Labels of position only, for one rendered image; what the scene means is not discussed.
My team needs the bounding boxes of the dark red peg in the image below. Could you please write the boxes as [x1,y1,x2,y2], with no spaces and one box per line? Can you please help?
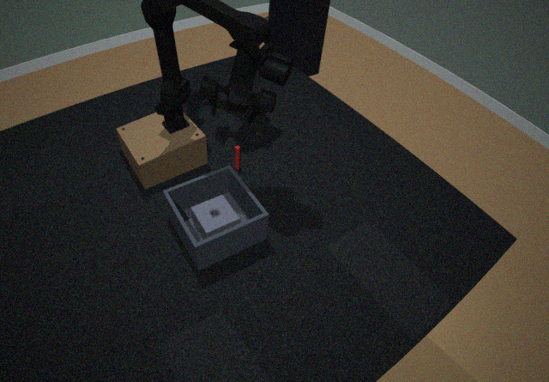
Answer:
[235,146,240,169]

